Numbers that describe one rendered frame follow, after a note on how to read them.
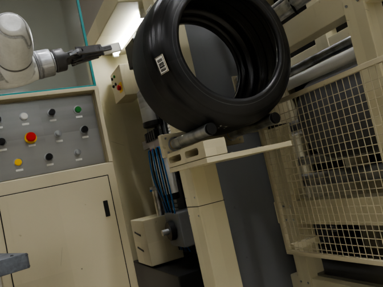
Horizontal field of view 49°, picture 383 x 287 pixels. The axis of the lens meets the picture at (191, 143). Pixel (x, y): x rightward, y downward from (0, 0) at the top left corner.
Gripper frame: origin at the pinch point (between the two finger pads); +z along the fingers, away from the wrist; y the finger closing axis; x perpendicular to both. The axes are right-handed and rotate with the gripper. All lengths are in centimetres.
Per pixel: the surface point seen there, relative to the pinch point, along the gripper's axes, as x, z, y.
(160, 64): 12.1, 10.9, -10.6
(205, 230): 77, 22, 28
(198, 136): 39.0, 19.1, -1.9
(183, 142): 39.0, 19.1, 12.0
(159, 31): 1.4, 14.6, -11.2
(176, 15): -2.2, 22.0, -13.0
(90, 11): -318, 255, 738
